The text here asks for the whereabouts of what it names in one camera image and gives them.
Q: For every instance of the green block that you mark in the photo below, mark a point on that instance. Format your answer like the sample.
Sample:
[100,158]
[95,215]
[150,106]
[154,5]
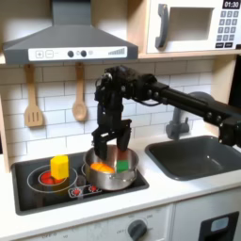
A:
[122,166]

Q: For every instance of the steel pot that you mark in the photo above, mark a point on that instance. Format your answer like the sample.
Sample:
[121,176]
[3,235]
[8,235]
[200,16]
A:
[106,182]

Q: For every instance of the yellow block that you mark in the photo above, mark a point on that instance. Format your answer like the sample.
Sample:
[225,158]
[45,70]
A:
[59,168]

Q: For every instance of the orange toy vegetable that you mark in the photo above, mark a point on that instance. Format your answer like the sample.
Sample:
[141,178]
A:
[102,168]

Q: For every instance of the wooden spoon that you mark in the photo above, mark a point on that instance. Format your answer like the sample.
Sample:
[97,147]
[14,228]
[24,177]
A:
[79,111]

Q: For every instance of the grey tap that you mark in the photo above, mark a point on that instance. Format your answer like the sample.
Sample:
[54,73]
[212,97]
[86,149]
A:
[175,128]

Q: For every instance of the dark grey sink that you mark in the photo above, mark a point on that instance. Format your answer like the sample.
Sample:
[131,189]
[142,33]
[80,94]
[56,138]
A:
[194,160]

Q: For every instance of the wooden slotted spatula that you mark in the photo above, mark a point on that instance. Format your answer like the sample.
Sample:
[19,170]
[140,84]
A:
[33,116]

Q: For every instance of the white oven control panel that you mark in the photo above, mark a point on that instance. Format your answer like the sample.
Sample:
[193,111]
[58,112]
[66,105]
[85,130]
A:
[103,227]

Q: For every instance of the black toy stove top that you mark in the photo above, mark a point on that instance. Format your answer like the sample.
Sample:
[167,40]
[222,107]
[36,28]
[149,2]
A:
[31,200]

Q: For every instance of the grey oven knob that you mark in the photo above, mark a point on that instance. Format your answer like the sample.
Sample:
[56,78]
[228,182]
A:
[136,230]

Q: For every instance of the grey stove hood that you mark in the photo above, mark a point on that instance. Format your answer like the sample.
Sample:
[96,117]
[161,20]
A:
[69,37]

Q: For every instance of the light wooden shelf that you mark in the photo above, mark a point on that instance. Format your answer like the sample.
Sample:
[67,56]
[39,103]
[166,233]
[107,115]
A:
[188,55]

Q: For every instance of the white toy microwave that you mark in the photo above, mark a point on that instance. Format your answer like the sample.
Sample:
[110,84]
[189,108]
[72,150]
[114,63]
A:
[188,45]

